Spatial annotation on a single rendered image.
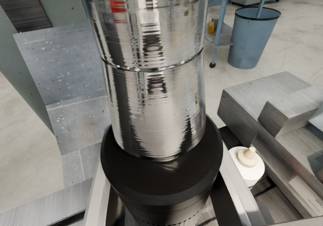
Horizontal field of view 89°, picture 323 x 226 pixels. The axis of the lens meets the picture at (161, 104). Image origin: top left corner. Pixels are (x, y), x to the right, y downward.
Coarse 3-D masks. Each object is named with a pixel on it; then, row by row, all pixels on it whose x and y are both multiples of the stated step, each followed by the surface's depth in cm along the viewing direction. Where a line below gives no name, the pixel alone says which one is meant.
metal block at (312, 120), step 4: (320, 108) 20; (316, 112) 20; (320, 112) 20; (312, 116) 21; (316, 116) 21; (320, 116) 20; (308, 120) 22; (312, 120) 21; (316, 120) 21; (320, 120) 20; (312, 124) 21; (316, 124) 21; (320, 124) 20; (320, 128) 20
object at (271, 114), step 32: (224, 96) 30; (256, 96) 28; (288, 96) 22; (320, 96) 22; (256, 128) 25; (288, 128) 21; (288, 160) 21; (320, 160) 19; (288, 192) 22; (320, 192) 18
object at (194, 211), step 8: (208, 192) 6; (200, 200) 6; (128, 208) 7; (136, 208) 6; (184, 208) 5; (192, 208) 6; (200, 208) 7; (136, 216) 7; (144, 216) 6; (152, 216) 6; (160, 216) 6; (168, 216) 6; (176, 216) 6; (184, 216) 6; (192, 216) 7; (144, 224) 7; (152, 224) 7; (160, 224) 6; (168, 224) 6; (176, 224) 7; (184, 224) 7; (192, 224) 8
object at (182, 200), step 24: (216, 144) 6; (120, 168) 5; (144, 168) 5; (168, 168) 5; (192, 168) 5; (216, 168) 5; (120, 192) 5; (144, 192) 5; (168, 192) 5; (192, 192) 5
